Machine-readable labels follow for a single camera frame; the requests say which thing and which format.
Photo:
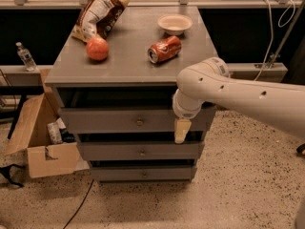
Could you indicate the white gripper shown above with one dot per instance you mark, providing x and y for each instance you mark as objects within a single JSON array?
[{"x": 187, "y": 113}]

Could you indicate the grey top drawer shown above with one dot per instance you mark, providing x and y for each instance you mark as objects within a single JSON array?
[{"x": 96, "y": 121}]

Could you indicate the grey drawer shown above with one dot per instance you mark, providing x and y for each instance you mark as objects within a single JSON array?
[
  {"x": 143, "y": 173},
  {"x": 139, "y": 150},
  {"x": 96, "y": 121}
]

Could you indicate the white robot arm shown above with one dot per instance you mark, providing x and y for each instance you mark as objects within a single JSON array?
[{"x": 251, "y": 175}]

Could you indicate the grey drawer cabinet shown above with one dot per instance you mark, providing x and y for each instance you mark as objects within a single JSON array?
[{"x": 128, "y": 80}]

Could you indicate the grey bottom drawer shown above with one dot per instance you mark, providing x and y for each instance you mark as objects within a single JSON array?
[{"x": 143, "y": 173}]

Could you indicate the grey middle drawer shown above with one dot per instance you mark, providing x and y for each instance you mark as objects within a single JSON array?
[{"x": 139, "y": 150}]

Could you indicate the open cardboard box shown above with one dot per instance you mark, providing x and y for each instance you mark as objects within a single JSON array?
[{"x": 31, "y": 135}]

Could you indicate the red soda can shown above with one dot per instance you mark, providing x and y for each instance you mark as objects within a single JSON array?
[{"x": 164, "y": 50}]

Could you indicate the white bowl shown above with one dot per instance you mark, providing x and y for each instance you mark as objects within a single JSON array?
[{"x": 174, "y": 24}]

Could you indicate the orange ball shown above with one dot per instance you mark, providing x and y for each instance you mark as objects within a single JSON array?
[{"x": 97, "y": 49}]

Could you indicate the can inside cardboard box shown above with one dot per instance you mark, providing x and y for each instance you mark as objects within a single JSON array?
[{"x": 54, "y": 133}]

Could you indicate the brown chip bag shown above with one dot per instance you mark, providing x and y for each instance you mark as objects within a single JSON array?
[{"x": 98, "y": 18}]

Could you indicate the clear plastic water bottle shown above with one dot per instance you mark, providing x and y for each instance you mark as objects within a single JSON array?
[{"x": 26, "y": 57}]

